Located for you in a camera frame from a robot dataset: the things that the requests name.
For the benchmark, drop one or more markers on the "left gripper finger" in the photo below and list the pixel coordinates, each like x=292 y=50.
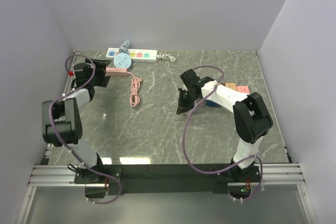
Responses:
x=101 y=64
x=105 y=81

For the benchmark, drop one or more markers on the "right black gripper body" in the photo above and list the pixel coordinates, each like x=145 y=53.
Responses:
x=190 y=97

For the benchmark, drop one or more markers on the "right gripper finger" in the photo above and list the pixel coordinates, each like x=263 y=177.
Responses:
x=181 y=107
x=189 y=108

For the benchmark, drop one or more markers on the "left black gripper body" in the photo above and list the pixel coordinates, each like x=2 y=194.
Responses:
x=100 y=74

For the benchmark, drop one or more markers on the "white cube adapter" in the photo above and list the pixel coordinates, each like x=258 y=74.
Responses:
x=187 y=113

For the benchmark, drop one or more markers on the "light blue round adapter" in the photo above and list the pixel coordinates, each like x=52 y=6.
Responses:
x=122 y=60

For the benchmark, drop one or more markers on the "blue cube plug adapter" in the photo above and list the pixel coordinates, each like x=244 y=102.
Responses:
x=212 y=104

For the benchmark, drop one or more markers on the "white power strip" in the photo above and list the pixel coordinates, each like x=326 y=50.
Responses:
x=137 y=55

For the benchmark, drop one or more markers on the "tan wooden cube adapter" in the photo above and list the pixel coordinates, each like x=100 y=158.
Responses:
x=231 y=86

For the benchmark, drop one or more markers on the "pink cube plug adapter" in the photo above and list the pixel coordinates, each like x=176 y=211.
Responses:
x=243 y=89

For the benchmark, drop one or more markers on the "pink power strip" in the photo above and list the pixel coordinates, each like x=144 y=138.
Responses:
x=116 y=72

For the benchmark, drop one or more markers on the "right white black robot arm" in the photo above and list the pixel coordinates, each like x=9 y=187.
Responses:
x=251 y=116

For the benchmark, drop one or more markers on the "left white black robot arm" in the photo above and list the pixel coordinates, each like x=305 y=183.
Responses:
x=61 y=121

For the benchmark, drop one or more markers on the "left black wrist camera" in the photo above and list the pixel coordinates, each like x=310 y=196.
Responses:
x=83 y=73

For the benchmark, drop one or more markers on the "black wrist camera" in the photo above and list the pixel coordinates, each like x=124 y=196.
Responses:
x=83 y=73
x=191 y=79

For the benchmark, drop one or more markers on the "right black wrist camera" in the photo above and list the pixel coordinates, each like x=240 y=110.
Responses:
x=191 y=79

